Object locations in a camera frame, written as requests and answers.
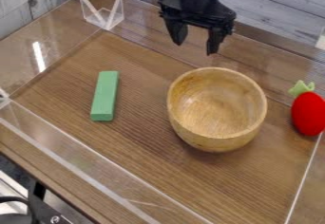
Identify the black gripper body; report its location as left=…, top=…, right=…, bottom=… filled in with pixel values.
left=159, top=0, right=236, bottom=34

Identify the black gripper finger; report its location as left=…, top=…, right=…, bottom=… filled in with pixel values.
left=164, top=19, right=187, bottom=46
left=207, top=28, right=227, bottom=55

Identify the green rectangular block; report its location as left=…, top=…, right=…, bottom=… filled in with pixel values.
left=89, top=71, right=119, bottom=121

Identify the light wooden bowl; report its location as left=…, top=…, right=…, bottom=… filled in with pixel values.
left=166, top=67, right=267, bottom=153

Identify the red plush strawberry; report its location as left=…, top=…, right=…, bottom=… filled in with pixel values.
left=287, top=80, right=325, bottom=136

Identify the black metal table clamp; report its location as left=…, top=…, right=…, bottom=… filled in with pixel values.
left=28, top=181, right=73, bottom=224

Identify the clear acrylic corner bracket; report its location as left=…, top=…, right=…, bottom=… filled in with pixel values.
left=80, top=0, right=124, bottom=30

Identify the clear acrylic tray wall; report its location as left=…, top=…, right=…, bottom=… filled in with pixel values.
left=0, top=89, right=212, bottom=224

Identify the black cable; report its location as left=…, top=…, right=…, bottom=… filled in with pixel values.
left=0, top=196, right=37, bottom=224

